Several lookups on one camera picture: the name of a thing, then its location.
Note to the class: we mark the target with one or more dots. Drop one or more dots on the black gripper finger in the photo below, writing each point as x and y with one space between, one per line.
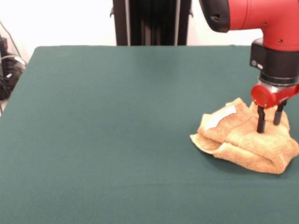
261 120
279 113

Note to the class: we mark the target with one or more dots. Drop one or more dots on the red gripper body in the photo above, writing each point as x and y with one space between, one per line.
261 96

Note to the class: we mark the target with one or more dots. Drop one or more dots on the tan terry towel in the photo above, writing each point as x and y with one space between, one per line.
245 147

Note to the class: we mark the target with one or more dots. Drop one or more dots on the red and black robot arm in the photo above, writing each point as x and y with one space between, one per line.
257 14

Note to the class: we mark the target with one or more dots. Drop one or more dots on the dark green table cloth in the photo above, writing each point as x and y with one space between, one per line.
93 140

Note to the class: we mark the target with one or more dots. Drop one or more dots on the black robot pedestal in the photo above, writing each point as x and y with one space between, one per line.
151 23

